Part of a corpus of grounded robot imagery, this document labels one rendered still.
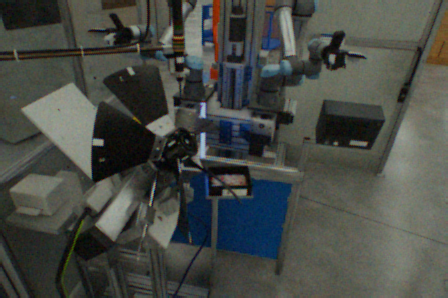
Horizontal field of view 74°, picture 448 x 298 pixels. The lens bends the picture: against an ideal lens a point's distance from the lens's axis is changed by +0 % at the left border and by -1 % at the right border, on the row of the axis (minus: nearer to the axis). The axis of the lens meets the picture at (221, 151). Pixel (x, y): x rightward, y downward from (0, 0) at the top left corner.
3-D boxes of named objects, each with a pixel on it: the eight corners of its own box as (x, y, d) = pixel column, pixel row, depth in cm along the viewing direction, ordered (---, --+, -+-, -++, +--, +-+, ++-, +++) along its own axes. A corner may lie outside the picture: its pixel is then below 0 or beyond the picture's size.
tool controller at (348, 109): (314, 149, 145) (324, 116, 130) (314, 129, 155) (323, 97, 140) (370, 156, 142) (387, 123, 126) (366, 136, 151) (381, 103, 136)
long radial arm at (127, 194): (119, 179, 111) (139, 166, 106) (133, 193, 114) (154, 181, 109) (72, 237, 87) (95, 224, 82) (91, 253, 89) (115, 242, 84)
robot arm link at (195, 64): (194, 82, 188) (193, 60, 181) (179, 77, 195) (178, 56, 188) (207, 78, 196) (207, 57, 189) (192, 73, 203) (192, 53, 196)
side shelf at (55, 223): (6, 224, 122) (4, 219, 120) (62, 174, 152) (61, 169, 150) (59, 235, 118) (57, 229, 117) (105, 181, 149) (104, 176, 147)
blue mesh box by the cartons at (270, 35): (235, 49, 753) (238, 7, 702) (256, 41, 847) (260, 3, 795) (267, 55, 718) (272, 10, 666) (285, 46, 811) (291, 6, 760)
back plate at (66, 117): (150, 279, 103) (152, 278, 103) (-18, 129, 82) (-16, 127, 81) (192, 186, 148) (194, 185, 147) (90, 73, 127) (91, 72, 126)
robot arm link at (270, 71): (257, 84, 189) (259, 63, 182) (277, 84, 191) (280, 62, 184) (262, 91, 179) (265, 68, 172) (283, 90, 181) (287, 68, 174)
